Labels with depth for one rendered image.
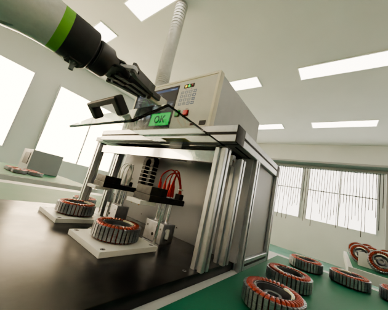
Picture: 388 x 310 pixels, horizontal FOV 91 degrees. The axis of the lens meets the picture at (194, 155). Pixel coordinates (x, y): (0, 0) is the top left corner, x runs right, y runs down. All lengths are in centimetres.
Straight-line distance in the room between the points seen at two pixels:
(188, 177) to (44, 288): 50
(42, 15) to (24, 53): 504
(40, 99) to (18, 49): 96
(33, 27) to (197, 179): 55
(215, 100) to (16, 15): 45
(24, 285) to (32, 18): 41
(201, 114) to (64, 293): 50
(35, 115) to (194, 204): 484
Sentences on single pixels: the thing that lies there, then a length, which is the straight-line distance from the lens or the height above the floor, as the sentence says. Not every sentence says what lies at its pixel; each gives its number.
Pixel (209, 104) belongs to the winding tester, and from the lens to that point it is 61.
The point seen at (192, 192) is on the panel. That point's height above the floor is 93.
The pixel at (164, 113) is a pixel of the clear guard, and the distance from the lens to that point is 38.
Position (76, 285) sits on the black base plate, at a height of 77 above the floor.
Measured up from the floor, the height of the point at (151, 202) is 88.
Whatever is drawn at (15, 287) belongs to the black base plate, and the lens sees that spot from 35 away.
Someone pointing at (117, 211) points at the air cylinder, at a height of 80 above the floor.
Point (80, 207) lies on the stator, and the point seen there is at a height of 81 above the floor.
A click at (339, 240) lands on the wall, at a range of 670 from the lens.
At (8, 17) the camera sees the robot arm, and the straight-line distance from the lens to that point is 48.
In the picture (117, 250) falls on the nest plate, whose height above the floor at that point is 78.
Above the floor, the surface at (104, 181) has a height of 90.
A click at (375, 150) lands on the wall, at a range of 710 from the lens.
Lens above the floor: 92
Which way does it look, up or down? 12 degrees up
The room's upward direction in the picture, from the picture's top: 13 degrees clockwise
